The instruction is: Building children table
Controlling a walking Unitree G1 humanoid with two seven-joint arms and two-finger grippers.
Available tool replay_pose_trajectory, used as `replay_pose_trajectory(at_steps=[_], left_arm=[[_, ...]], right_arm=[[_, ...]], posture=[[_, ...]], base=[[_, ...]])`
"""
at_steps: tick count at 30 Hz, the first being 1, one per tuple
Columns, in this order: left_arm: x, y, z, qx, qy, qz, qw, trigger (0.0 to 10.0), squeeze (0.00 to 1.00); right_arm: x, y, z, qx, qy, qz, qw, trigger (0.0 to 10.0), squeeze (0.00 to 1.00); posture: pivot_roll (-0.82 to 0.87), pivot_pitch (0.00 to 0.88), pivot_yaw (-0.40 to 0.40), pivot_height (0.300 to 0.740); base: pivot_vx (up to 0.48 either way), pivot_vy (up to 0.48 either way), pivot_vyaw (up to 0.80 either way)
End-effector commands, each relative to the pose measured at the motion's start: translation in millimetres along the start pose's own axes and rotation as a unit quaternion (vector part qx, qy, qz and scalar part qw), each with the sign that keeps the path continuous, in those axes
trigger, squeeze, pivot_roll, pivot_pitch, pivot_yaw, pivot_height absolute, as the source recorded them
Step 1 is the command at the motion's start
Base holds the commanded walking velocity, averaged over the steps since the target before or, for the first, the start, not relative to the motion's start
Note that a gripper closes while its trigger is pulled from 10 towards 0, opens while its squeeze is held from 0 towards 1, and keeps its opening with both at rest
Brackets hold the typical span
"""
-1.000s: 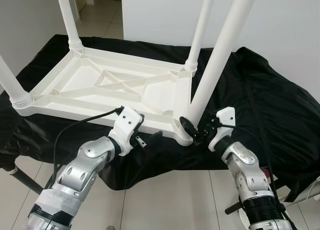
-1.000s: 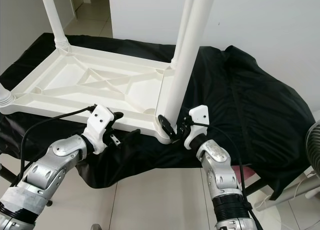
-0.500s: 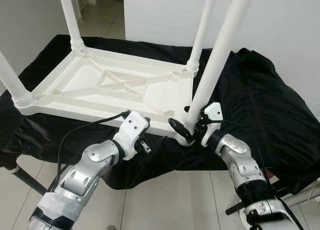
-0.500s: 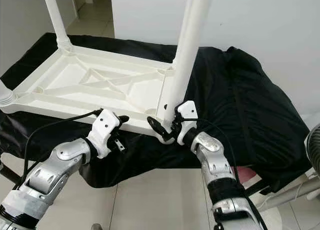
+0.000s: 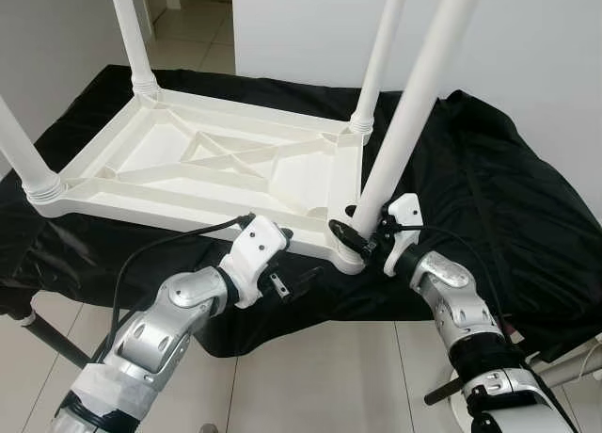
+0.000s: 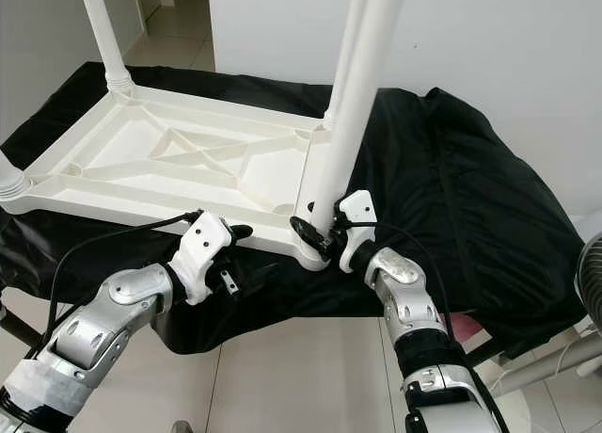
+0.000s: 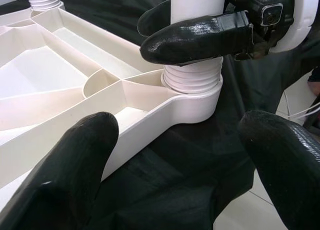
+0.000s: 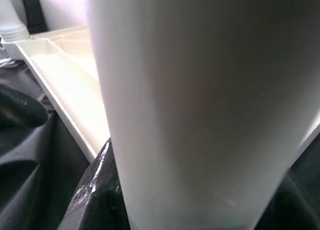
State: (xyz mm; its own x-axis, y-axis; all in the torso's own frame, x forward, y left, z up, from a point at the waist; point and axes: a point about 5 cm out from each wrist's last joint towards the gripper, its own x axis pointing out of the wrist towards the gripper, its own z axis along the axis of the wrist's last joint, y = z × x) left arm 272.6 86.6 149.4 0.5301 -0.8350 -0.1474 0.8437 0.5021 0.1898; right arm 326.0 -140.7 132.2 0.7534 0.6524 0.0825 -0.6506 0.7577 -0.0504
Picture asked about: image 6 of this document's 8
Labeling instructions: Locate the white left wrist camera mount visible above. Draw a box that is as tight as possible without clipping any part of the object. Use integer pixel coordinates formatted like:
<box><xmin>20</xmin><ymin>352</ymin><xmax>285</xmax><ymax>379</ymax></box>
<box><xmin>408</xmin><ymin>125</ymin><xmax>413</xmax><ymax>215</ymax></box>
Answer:
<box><xmin>174</xmin><ymin>210</ymin><xmax>241</xmax><ymax>307</ymax></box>

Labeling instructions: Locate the pink round stool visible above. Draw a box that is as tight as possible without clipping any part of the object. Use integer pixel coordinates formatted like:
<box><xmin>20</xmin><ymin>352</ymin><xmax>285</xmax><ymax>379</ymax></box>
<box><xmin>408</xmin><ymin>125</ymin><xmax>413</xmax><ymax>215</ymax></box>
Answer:
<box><xmin>447</xmin><ymin>311</ymin><xmax>495</xmax><ymax>345</ymax></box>

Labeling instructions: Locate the white plastic table top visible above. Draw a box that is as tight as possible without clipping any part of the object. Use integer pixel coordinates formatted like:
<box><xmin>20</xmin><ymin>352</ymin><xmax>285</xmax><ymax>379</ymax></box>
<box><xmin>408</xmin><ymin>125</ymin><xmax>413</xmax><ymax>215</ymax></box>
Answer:
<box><xmin>0</xmin><ymin>80</ymin><xmax>340</xmax><ymax>269</ymax></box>

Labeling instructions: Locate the white plastic table leg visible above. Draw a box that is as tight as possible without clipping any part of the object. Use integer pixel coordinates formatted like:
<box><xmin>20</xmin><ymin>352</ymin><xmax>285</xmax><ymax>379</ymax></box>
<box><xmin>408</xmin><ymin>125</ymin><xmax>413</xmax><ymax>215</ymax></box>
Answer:
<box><xmin>0</xmin><ymin>160</ymin><xmax>31</xmax><ymax>200</ymax></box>
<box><xmin>309</xmin><ymin>0</ymin><xmax>410</xmax><ymax>236</ymax></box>
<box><xmin>77</xmin><ymin>0</ymin><xmax>135</xmax><ymax>93</ymax></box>
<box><xmin>325</xmin><ymin>0</ymin><xmax>372</xmax><ymax>128</ymax></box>

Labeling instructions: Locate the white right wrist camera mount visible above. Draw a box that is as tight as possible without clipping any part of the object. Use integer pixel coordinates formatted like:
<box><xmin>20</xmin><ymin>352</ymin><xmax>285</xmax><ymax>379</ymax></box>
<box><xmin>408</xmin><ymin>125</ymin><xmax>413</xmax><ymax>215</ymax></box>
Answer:
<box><xmin>337</xmin><ymin>190</ymin><xmax>379</xmax><ymax>269</ymax></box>

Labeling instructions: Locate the black table cloth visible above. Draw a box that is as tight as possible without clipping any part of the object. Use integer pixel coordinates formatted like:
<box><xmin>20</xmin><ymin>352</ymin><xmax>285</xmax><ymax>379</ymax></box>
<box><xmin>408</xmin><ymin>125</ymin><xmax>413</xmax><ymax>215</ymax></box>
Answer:
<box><xmin>0</xmin><ymin>61</ymin><xmax>589</xmax><ymax>359</ymax></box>

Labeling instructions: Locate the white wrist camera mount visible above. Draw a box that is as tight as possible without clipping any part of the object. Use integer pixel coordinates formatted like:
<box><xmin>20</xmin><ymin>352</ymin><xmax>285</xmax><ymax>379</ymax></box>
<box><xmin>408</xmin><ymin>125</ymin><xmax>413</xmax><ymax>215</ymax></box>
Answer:
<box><xmin>337</xmin><ymin>190</ymin><xmax>379</xmax><ymax>269</ymax></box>
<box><xmin>174</xmin><ymin>210</ymin><xmax>241</xmax><ymax>307</ymax></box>

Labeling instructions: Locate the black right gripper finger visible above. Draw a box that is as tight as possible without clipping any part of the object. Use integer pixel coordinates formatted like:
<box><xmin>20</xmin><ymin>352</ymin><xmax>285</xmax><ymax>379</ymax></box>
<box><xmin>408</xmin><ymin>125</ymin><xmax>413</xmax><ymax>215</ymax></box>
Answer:
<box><xmin>290</xmin><ymin>216</ymin><xmax>330</xmax><ymax>255</ymax></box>

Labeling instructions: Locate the black metal table leg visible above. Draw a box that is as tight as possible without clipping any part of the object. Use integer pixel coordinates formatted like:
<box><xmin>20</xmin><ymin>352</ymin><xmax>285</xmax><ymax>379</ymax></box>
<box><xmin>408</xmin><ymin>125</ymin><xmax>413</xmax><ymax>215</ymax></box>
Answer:
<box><xmin>0</xmin><ymin>306</ymin><xmax>48</xmax><ymax>349</ymax></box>
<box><xmin>461</xmin><ymin>325</ymin><xmax>518</xmax><ymax>368</ymax></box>

